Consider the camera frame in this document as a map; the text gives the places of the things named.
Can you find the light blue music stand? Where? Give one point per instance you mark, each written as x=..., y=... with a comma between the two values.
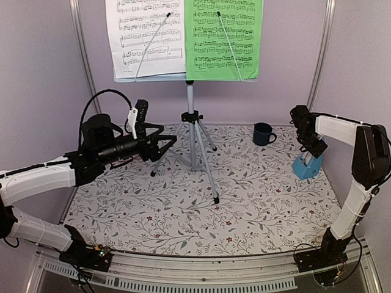
x=197, y=132

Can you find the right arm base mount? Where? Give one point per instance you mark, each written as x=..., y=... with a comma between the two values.
x=331, y=267

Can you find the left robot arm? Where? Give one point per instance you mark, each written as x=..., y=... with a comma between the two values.
x=104, y=143

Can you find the left aluminium frame post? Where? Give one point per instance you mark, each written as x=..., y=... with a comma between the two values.
x=80, y=38

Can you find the right aluminium frame post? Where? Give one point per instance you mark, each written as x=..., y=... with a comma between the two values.
x=324, y=43

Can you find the front aluminium rail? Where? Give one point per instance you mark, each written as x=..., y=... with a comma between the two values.
x=277, y=272

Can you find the green paper sheet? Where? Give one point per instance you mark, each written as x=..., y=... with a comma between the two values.
x=222, y=40

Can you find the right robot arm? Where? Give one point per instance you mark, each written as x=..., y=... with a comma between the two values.
x=370, y=169

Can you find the aluminium frame post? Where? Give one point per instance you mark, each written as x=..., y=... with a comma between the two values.
x=324, y=43
x=80, y=38

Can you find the dark blue mug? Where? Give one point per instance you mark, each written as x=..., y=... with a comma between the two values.
x=263, y=135

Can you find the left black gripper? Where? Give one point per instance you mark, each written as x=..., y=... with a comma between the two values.
x=153, y=152

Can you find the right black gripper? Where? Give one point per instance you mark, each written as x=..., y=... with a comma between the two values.
x=317, y=150

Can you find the white sheet music page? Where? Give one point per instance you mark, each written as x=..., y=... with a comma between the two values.
x=146, y=37

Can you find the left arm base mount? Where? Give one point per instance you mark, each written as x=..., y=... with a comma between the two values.
x=96, y=258

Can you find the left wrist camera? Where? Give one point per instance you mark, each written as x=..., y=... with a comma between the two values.
x=136, y=117

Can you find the blue metronome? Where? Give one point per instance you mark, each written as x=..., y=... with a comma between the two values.
x=307, y=166

